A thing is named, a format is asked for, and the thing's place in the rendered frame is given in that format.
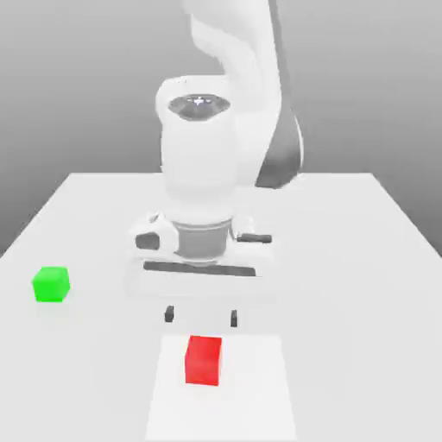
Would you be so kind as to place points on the small green cube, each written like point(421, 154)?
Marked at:
point(51, 285)

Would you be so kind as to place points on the small red cube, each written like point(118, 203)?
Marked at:
point(203, 361)

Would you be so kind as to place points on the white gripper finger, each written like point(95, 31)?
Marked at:
point(169, 314)
point(233, 318)

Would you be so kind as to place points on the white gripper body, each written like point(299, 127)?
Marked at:
point(200, 285)

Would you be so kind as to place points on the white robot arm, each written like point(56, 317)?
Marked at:
point(197, 155)

